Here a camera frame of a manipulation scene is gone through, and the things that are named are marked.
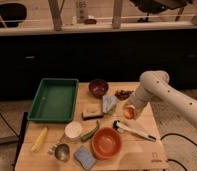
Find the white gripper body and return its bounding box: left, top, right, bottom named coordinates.
left=128, top=88, right=151, bottom=109

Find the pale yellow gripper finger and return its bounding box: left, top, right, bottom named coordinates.
left=131, top=106, right=139, bottom=119

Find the red orange apple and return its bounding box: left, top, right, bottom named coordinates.
left=123, top=106, right=132, bottom=119

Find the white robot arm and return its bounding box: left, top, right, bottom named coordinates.
left=128, top=70, right=197, bottom=129

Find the dark maroon bowl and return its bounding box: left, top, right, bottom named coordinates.
left=88, top=79, right=109, bottom=98

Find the orange red bowl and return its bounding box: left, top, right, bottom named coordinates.
left=91, top=127, right=122, bottom=160

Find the bunch of dark grapes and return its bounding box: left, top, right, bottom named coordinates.
left=115, top=90, right=132, bottom=101

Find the grey blue folded cloth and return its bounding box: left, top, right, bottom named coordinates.
left=102, top=95, right=119, bottom=114

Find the black base brush block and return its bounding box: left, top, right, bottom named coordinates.
left=82, top=109, right=104, bottom=120

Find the green chili pepper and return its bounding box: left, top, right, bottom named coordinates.
left=81, top=120, right=100, bottom=142

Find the white small cup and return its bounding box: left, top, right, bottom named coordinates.
left=65, top=121, right=82, bottom=140

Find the blue sponge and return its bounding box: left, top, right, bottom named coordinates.
left=74, top=145, right=96, bottom=171

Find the green plastic tray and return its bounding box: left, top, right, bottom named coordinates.
left=28, top=78, right=79, bottom=123

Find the metal measuring cup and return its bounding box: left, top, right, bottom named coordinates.
left=48, top=143, right=70, bottom=162

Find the black office chair right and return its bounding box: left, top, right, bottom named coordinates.
left=129, top=0, right=194, bottom=23

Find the black office chair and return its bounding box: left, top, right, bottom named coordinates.
left=129, top=0, right=194, bottom=23
left=0, top=3, right=27, bottom=28

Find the small dark red dish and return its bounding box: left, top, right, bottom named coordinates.
left=84, top=19, right=97, bottom=25

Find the yellow corn cob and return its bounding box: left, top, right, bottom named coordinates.
left=31, top=127, right=48, bottom=152

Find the white bottle in background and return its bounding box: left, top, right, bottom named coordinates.
left=76, top=0, right=88, bottom=23

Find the black office chair left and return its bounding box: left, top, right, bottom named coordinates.
left=0, top=3, right=27, bottom=28

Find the black cable on floor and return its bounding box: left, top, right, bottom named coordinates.
left=160, top=133, right=197, bottom=171

